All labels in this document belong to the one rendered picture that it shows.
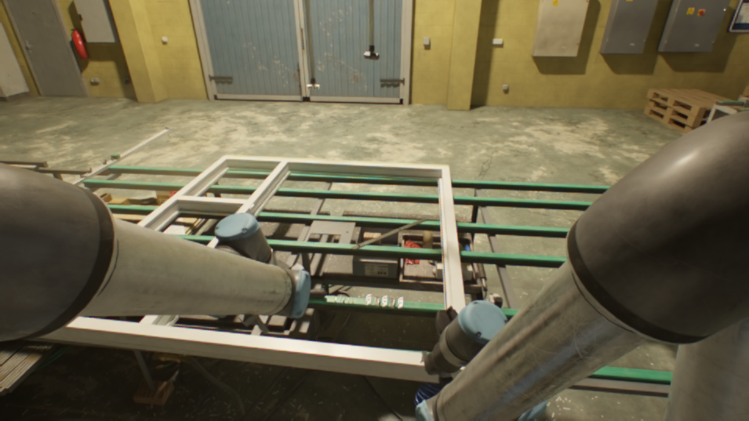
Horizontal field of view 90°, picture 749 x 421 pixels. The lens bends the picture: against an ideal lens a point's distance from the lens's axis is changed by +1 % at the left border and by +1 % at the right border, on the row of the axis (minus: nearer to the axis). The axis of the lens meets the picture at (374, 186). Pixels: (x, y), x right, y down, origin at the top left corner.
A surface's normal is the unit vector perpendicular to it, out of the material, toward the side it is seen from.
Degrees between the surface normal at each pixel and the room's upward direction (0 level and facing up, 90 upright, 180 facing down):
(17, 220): 54
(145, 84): 90
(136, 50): 90
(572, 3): 90
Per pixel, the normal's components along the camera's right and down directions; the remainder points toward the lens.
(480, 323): 0.14, -0.70
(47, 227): 0.85, -0.38
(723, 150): -0.59, -0.65
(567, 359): -0.50, 0.57
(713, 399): -0.93, 0.18
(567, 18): -0.11, 0.45
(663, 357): 0.00, -0.89
